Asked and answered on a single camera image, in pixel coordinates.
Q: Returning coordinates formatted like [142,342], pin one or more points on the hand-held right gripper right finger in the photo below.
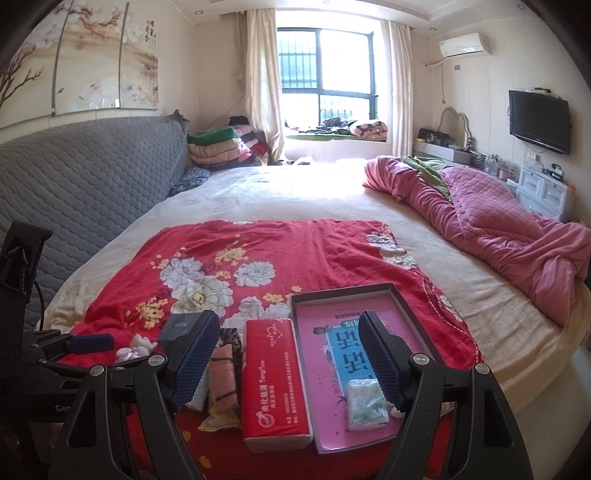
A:
[378,364]

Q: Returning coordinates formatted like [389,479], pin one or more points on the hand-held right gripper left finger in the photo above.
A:
[194,364]

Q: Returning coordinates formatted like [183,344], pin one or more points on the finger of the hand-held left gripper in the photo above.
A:
[90,344]

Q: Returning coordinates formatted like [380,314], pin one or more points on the pink pouch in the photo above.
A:
[225,378]

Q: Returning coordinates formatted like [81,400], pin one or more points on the green white tissue packet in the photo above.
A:
[365,404]

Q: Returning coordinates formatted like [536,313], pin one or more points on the leopard print scarf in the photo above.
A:
[229,336]

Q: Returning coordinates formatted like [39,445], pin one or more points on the cream plush toy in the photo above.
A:
[136,348]

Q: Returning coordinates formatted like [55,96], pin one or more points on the pink book box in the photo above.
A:
[344,290]

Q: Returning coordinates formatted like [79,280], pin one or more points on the white blue tissue packet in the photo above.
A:
[199,397]

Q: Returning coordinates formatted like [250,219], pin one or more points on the small black box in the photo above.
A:
[178,330]

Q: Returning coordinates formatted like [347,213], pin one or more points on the pink book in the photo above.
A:
[323,364]

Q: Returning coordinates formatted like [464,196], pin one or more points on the red tissue box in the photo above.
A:
[274,383]

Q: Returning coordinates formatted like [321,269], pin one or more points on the grey quilted headboard cover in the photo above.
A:
[92,184]

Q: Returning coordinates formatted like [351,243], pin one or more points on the red floral blanket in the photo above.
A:
[258,249]

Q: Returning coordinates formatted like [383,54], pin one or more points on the dark blue patterned pillow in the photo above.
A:
[189,181]

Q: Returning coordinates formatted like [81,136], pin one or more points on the pink quilt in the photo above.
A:
[498,221]

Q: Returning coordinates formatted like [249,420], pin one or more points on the bed with cream sheet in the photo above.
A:
[286,194]

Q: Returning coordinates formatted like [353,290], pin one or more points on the green cloth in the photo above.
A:
[427,175]

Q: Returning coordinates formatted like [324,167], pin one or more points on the stack of folded clothes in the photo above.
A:
[221,145]

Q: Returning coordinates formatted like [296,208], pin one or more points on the white dressing table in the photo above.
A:
[438,150]

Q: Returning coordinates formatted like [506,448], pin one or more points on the pink floral folded blanket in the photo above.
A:
[371,129]

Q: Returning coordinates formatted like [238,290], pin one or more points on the white drawer cabinet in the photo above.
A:
[545,191]

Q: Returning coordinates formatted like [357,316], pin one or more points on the dark clothes pile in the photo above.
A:
[334,124]

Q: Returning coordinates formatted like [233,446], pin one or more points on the dressing table mirror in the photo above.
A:
[455,124]

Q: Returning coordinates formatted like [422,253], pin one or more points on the cream curtain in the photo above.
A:
[263,83]
[399,92]

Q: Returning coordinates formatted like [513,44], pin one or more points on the barred window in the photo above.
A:
[332,64]

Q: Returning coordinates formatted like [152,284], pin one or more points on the white air conditioner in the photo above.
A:
[464,45]

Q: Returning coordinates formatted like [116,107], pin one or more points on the floral wall painting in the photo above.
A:
[92,55]

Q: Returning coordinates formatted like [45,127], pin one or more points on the black wall television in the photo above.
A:
[539,121]

